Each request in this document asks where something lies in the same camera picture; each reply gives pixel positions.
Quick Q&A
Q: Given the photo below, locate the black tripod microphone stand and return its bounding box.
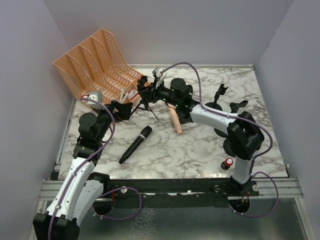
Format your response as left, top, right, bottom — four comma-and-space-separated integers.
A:
131, 75, 159, 121

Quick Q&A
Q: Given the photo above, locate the black microphone white band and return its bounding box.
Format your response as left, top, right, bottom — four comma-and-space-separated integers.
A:
119, 125, 153, 164

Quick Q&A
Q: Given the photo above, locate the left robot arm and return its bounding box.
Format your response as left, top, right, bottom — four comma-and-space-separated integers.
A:
33, 100, 133, 240

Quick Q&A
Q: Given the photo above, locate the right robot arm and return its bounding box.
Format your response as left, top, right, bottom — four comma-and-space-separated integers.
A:
137, 76, 265, 185

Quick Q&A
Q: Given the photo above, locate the red white staples box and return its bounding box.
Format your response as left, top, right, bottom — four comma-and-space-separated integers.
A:
127, 89, 138, 100

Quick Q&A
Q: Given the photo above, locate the peach pink microphone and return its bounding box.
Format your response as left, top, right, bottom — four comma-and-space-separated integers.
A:
168, 104, 183, 135

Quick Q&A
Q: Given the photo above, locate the white green-tipped marker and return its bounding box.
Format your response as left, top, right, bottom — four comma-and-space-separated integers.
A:
119, 87, 126, 103

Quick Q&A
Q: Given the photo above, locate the peach plastic file organizer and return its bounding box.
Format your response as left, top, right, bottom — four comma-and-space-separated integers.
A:
53, 28, 142, 105

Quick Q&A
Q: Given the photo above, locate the red black small bottle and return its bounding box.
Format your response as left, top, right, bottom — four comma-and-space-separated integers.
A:
220, 158, 233, 170

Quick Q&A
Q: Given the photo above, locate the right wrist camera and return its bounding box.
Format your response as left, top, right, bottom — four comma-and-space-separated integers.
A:
152, 65, 166, 89

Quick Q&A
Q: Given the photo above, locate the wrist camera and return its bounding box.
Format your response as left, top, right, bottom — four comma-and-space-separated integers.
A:
84, 91, 103, 110
152, 65, 166, 89

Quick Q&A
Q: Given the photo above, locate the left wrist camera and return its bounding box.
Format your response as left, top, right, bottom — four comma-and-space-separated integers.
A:
84, 91, 103, 110

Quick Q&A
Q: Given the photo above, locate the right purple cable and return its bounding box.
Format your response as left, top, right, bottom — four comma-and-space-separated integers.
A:
159, 61, 280, 218

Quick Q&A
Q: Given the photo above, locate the purple cable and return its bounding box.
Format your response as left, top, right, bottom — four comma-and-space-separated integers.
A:
159, 61, 280, 218
47, 97, 143, 240

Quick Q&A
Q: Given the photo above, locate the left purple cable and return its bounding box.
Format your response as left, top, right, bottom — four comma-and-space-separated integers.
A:
47, 97, 143, 240

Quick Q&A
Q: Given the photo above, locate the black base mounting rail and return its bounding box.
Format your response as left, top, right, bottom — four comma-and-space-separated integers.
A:
89, 172, 259, 209

